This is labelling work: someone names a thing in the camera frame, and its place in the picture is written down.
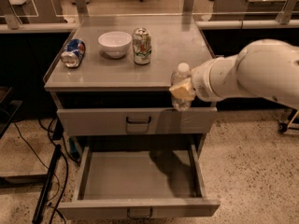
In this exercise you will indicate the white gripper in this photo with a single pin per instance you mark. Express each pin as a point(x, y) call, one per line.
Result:
point(203, 80)

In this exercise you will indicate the clear plastic water bottle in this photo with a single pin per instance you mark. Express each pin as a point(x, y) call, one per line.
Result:
point(182, 71)

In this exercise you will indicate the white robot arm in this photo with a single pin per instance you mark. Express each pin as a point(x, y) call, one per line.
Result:
point(265, 68)

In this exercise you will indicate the grey closed top drawer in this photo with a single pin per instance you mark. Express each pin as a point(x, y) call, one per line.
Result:
point(122, 121)

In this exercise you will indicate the grey drawer cabinet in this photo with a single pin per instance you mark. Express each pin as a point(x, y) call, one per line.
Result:
point(102, 82)

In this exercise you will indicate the grey open middle drawer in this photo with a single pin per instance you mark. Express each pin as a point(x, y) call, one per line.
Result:
point(139, 184)

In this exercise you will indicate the green white upright soda can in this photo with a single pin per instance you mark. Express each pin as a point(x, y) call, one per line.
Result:
point(141, 46)

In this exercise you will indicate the white ceramic bowl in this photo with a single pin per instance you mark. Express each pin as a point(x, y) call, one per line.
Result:
point(115, 44)

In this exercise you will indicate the grey background cabinet right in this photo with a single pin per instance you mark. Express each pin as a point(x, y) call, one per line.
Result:
point(247, 10)

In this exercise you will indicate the grey background cabinet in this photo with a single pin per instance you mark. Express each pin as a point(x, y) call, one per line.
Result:
point(38, 11)
point(247, 10)

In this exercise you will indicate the wheeled cart base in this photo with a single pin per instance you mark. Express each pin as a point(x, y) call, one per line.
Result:
point(292, 119)

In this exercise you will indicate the blue pepsi can lying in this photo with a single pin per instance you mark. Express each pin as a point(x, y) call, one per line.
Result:
point(73, 53)

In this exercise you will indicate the black bar on floor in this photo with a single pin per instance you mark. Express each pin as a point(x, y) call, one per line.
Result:
point(38, 215)

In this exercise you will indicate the grey background cabinet left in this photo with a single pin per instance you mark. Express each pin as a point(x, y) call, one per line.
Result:
point(38, 11)

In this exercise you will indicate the white horizontal rail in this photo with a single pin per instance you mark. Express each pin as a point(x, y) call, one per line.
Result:
point(204, 25)

